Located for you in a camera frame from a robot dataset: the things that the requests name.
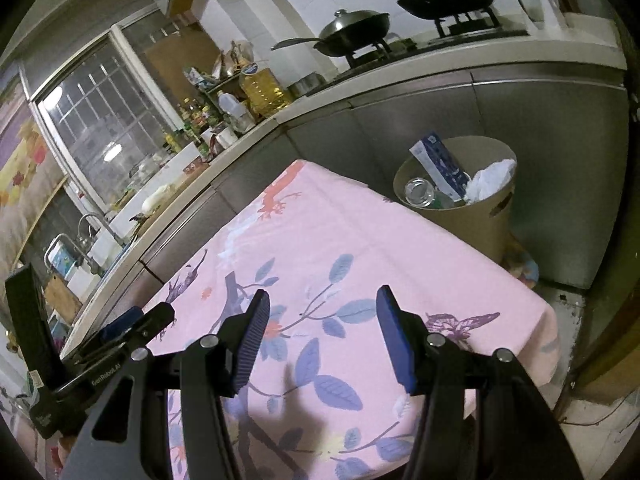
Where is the large yellow oil bottle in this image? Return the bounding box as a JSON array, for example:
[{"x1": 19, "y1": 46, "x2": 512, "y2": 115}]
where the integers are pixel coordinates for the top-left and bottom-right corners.
[{"x1": 239, "y1": 62, "x2": 293, "y2": 121}]

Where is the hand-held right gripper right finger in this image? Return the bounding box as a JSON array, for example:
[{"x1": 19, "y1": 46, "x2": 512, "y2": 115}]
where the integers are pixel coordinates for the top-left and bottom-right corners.
[{"x1": 375, "y1": 285, "x2": 583, "y2": 480}]

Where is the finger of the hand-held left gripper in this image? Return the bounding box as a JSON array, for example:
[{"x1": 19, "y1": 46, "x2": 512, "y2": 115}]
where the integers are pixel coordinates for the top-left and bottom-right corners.
[
  {"x1": 125, "y1": 302, "x2": 176, "y2": 350},
  {"x1": 70, "y1": 307, "x2": 146, "y2": 359}
]

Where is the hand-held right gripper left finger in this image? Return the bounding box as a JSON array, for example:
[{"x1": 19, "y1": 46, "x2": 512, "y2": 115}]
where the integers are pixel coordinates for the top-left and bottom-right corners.
[{"x1": 60, "y1": 288, "x2": 272, "y2": 480}]

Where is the wooden cutting board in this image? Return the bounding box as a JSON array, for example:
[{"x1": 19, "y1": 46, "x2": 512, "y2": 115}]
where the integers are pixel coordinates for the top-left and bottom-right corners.
[{"x1": 45, "y1": 275, "x2": 83, "y2": 323}]

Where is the clear plastic bottle green label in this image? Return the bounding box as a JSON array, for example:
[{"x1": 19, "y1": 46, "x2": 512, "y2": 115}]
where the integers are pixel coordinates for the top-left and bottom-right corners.
[{"x1": 404, "y1": 176, "x2": 441, "y2": 207}]

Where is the white plastic jug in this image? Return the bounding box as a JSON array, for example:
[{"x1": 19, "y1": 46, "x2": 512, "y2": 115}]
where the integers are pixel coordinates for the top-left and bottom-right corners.
[{"x1": 217, "y1": 91, "x2": 251, "y2": 131}]

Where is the white vegetable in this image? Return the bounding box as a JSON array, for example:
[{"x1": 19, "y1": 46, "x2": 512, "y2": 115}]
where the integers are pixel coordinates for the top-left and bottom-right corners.
[{"x1": 142, "y1": 185, "x2": 176, "y2": 211}]

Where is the gas stove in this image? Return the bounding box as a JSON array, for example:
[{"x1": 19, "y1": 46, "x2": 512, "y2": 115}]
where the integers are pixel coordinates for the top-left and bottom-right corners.
[{"x1": 305, "y1": 10, "x2": 531, "y2": 98}]

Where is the beige round trash bin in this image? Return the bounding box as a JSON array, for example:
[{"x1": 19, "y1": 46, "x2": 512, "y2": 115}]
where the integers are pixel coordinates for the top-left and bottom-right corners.
[{"x1": 392, "y1": 136, "x2": 517, "y2": 266}]

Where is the floral wall cloth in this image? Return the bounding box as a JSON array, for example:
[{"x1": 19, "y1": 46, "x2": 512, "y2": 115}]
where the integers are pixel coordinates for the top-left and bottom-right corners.
[{"x1": 0, "y1": 75, "x2": 66, "y2": 271}]

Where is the colourful floor rag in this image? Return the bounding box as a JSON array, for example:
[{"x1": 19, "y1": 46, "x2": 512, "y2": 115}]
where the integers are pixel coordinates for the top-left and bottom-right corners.
[{"x1": 502, "y1": 240, "x2": 541, "y2": 286}]

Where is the metal sink faucet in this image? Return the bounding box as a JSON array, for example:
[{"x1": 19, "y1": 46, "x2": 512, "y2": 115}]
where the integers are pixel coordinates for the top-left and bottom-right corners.
[
  {"x1": 77, "y1": 212, "x2": 126, "y2": 261},
  {"x1": 45, "y1": 232, "x2": 101, "y2": 276}
]

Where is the black wok with lid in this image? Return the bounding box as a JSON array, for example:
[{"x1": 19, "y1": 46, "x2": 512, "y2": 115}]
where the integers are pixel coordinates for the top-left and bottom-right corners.
[{"x1": 271, "y1": 8, "x2": 391, "y2": 58}]

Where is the pink floral tablecloth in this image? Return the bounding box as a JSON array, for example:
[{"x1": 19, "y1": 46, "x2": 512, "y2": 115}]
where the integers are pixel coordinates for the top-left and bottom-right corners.
[{"x1": 50, "y1": 159, "x2": 560, "y2": 480}]

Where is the barred kitchen window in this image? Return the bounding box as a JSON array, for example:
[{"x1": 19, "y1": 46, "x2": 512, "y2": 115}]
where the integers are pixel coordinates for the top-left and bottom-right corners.
[{"x1": 30, "y1": 25, "x2": 201, "y2": 221}]

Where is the stainless steel bowl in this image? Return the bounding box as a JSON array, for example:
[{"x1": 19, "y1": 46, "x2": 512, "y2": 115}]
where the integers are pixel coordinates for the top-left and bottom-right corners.
[{"x1": 287, "y1": 73, "x2": 326, "y2": 100}]

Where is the white paper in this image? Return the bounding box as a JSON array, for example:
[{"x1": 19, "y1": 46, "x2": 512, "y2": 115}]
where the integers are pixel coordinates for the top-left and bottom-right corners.
[{"x1": 465, "y1": 159, "x2": 517, "y2": 205}]

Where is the white blue carton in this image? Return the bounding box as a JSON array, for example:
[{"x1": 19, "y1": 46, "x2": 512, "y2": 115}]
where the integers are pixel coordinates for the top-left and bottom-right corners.
[{"x1": 409, "y1": 131, "x2": 473, "y2": 201}]

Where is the row of seasoning bottles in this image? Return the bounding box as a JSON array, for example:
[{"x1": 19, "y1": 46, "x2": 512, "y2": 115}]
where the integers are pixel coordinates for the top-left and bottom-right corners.
[{"x1": 162, "y1": 65, "x2": 241, "y2": 156}]

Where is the grey kitchen counter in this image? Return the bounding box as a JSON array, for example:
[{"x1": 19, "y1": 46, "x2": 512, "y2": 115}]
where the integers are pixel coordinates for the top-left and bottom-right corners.
[{"x1": 50, "y1": 25, "x2": 631, "y2": 356}]

